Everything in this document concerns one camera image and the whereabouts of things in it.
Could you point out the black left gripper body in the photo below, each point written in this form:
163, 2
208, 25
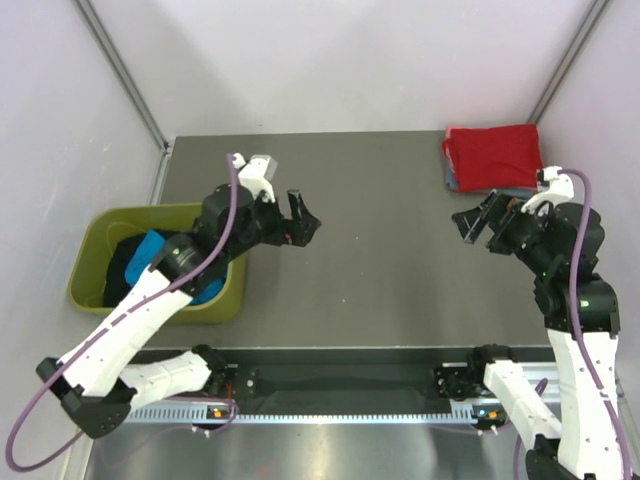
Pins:
266, 227

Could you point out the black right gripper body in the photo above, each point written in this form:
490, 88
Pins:
519, 230

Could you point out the red t shirt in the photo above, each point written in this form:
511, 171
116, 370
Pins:
503, 157

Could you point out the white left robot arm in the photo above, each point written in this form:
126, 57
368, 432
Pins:
97, 384

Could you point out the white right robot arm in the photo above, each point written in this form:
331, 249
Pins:
581, 318

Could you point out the cyan t shirt in bin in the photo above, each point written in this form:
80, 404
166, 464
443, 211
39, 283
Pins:
146, 248

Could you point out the black t shirt in bin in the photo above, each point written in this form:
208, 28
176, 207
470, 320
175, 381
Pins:
115, 287

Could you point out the green plastic bin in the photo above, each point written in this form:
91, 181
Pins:
89, 275

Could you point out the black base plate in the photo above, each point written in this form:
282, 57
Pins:
260, 380

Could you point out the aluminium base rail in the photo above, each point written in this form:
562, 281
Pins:
403, 406

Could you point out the right aluminium corner post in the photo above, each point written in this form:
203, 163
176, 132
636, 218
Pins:
594, 14

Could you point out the aluminium corner post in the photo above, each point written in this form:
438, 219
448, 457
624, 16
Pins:
594, 14
108, 48

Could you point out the left aluminium corner post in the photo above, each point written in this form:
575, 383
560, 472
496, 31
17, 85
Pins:
108, 48

